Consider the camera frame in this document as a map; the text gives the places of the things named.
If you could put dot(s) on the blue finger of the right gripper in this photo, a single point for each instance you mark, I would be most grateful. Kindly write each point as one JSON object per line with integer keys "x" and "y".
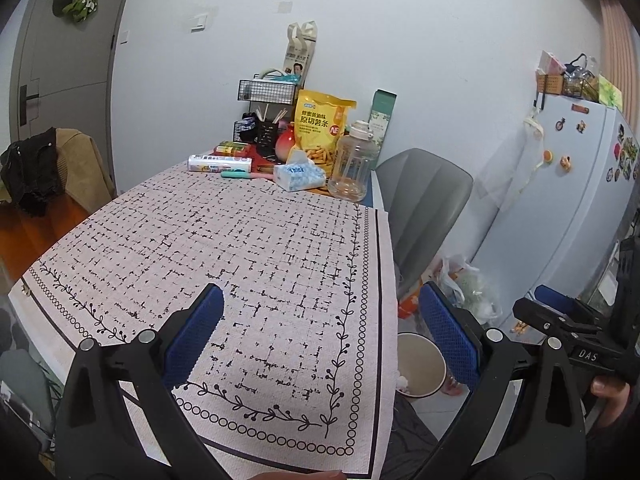
{"x": 555, "y": 300}

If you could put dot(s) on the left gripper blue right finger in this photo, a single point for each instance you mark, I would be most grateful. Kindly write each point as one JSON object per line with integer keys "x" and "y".
{"x": 452, "y": 330}

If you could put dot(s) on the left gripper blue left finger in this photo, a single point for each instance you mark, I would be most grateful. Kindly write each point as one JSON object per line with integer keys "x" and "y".
{"x": 186, "y": 334}

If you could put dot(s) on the beige round trash bin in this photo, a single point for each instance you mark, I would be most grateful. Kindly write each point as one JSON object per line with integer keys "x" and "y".
{"x": 421, "y": 367}

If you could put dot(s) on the person's right hand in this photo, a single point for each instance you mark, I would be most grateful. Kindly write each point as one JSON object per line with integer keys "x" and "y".
{"x": 615, "y": 394}

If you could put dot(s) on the orange cardboard box on floor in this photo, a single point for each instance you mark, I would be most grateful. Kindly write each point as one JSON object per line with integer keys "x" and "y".
{"x": 408, "y": 306}

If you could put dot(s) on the white plastic bag of groceries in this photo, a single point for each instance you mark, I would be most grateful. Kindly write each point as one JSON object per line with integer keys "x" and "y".
{"x": 466, "y": 288}

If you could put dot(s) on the white refrigerator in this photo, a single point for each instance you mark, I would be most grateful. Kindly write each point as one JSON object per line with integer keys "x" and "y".
{"x": 565, "y": 202}

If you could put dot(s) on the grey upholstered chair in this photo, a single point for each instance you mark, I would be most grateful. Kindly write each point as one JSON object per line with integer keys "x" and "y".
{"x": 423, "y": 195}

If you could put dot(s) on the white roll of bags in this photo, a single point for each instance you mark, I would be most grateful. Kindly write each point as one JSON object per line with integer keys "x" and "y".
{"x": 218, "y": 164}

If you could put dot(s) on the pink pen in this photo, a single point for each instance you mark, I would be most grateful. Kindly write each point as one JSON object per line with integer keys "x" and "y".
{"x": 261, "y": 175}

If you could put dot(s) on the brown wooden chair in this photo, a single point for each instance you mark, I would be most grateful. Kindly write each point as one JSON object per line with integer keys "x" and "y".
{"x": 81, "y": 170}

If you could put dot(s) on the clear plastic water jug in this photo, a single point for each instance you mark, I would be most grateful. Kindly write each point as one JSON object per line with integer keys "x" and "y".
{"x": 354, "y": 159}

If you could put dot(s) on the red candy package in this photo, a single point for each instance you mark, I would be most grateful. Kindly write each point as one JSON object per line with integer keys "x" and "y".
{"x": 232, "y": 149}

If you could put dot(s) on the woven basket on fridge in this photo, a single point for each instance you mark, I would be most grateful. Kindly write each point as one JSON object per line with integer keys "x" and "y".
{"x": 550, "y": 84}

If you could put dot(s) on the blue white tissue pack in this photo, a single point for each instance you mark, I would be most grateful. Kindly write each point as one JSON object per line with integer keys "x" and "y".
{"x": 299, "y": 173}

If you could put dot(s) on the black pen holder cup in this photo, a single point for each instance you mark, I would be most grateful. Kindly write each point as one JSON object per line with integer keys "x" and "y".
{"x": 266, "y": 138}

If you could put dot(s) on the black jacket on chair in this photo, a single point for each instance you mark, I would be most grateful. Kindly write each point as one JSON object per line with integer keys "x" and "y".
{"x": 29, "y": 171}

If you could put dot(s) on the peach shaped ornament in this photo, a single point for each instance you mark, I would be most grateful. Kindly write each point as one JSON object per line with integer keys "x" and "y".
{"x": 286, "y": 141}

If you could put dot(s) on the green tall carton box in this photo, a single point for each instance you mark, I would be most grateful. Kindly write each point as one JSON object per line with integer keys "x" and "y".
{"x": 381, "y": 113}

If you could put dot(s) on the yellow snack bag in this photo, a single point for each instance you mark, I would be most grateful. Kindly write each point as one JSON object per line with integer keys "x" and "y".
{"x": 319, "y": 122}

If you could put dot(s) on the grey door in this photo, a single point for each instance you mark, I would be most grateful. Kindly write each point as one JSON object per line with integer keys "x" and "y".
{"x": 62, "y": 73}

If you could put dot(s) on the white paper gift bag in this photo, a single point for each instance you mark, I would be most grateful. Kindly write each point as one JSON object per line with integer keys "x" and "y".
{"x": 302, "y": 39}

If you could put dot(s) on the green cloth on door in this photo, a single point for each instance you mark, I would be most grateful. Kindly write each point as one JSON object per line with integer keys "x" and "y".
{"x": 79, "y": 10}

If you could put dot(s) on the black wire mesh basket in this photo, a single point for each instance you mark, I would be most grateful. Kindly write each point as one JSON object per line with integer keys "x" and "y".
{"x": 267, "y": 91}

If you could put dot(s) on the white wall switch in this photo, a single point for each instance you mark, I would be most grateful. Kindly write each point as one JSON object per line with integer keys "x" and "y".
{"x": 199, "y": 22}

